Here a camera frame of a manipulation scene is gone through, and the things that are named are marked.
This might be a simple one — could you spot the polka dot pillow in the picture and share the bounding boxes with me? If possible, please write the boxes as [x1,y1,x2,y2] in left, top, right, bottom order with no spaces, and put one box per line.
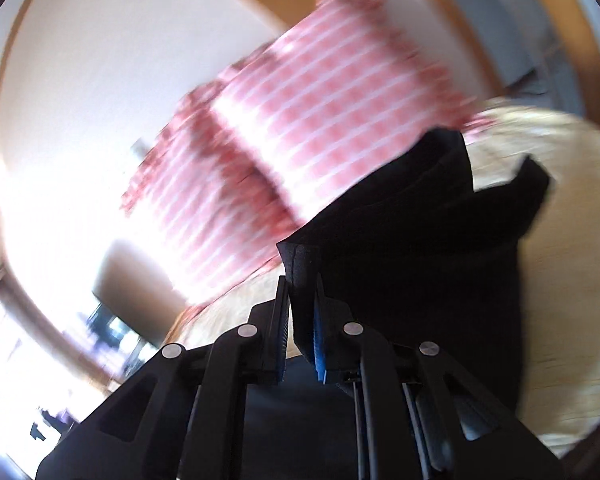
[211,0,477,223]
[122,47,296,285]

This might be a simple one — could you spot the wooden door frame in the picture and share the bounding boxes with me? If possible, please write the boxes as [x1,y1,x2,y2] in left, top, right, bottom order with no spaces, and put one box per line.
[425,0,600,126]

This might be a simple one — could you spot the right polka dot pillow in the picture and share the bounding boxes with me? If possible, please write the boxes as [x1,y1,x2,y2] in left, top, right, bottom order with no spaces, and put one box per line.
[211,0,477,223]

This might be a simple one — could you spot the left polka dot pillow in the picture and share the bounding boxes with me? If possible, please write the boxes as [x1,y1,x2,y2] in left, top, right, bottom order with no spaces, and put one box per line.
[122,47,296,285]

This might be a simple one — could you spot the black pants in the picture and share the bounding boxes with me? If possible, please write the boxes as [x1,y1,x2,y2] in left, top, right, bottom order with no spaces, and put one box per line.
[239,128,553,480]

